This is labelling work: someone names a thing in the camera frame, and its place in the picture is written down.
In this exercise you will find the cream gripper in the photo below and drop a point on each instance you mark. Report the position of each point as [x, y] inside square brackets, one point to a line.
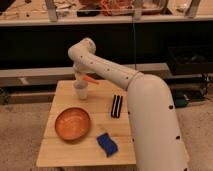
[79, 76]

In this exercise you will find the orange pepper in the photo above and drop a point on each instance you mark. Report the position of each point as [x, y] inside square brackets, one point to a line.
[90, 79]

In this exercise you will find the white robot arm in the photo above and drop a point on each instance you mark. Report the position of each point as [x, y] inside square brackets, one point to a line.
[156, 134]

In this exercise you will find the white ceramic cup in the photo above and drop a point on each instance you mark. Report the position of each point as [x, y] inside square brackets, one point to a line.
[81, 88]

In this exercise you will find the black white striped block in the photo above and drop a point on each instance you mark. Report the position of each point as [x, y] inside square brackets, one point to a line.
[116, 106]

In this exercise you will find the orange bowl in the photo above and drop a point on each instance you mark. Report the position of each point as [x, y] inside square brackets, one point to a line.
[72, 124]

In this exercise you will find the blue sponge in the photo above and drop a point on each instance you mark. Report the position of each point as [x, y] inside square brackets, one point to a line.
[107, 144]

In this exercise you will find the wooden table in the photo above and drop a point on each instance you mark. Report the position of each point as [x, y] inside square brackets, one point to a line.
[55, 152]

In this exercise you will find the black bin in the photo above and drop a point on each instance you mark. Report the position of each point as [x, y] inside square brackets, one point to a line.
[189, 60]

